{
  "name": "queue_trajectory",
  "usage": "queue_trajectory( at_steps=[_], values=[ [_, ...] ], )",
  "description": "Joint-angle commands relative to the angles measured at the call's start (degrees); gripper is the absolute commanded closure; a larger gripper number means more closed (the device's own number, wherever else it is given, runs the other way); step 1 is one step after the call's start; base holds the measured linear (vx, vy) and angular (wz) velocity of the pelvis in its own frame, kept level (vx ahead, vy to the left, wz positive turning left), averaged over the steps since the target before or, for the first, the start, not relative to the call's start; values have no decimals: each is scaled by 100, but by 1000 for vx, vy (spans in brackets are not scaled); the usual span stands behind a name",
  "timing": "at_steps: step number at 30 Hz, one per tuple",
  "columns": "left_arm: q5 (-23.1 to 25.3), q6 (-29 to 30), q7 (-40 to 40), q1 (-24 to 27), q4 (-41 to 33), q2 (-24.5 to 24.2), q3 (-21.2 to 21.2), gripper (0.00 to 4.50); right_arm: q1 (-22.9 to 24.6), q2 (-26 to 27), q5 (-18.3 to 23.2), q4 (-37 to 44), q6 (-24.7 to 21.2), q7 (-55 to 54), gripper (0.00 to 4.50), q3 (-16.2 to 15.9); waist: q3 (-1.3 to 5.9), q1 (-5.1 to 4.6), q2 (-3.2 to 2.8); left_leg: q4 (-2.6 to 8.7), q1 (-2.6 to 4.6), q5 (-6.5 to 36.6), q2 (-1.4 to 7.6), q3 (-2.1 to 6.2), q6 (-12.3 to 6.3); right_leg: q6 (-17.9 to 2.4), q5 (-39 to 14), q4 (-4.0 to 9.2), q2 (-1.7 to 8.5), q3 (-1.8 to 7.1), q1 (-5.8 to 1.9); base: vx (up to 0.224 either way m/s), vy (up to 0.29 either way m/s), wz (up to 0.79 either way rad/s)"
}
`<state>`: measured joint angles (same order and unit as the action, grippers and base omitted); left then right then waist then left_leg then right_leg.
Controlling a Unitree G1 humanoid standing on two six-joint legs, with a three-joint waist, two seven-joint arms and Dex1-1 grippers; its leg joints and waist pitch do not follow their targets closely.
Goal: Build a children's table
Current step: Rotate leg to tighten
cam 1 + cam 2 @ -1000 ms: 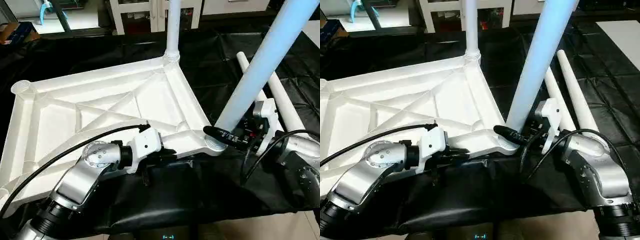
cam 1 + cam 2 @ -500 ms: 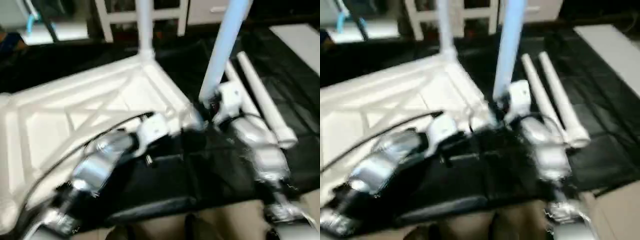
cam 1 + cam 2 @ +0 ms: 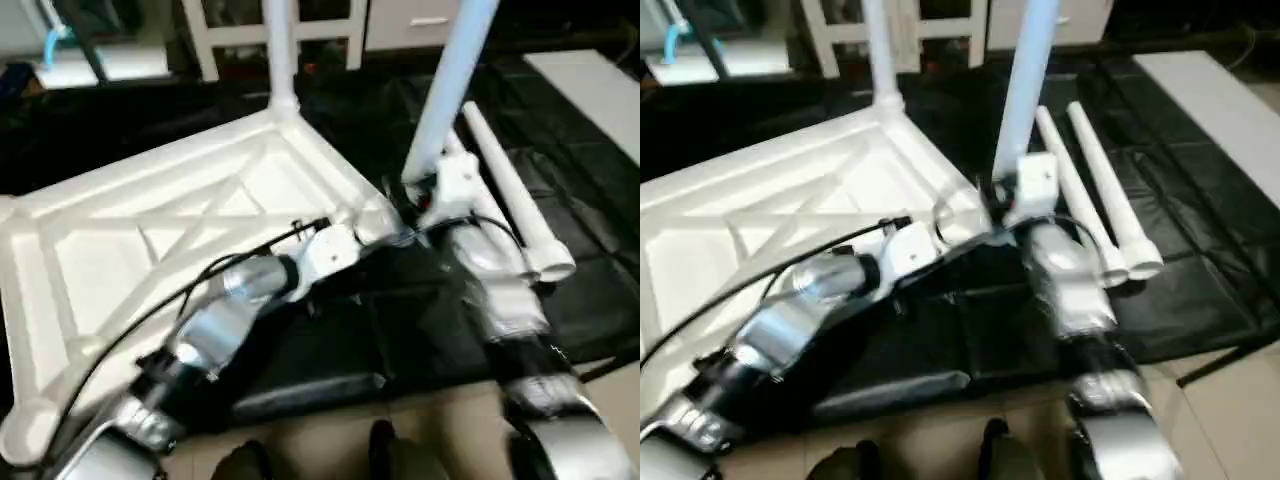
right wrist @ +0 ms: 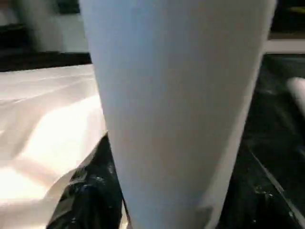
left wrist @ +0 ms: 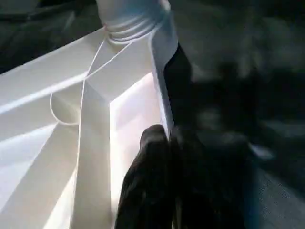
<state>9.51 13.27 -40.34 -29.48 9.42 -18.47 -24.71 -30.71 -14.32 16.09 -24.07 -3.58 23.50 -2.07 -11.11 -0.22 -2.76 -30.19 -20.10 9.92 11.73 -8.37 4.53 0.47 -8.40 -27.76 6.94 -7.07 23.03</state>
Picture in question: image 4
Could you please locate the white plastic table top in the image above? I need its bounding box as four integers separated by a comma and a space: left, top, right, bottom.
0, 63, 109, 229

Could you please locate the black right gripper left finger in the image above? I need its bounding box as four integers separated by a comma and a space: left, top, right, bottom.
45, 133, 129, 229

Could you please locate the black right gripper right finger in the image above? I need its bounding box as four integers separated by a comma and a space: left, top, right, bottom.
214, 143, 305, 229

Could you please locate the white plastic table leg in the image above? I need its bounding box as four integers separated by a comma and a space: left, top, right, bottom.
285, 77, 305, 108
80, 0, 278, 229

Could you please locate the black mat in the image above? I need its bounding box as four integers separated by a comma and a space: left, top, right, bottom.
0, 51, 305, 229

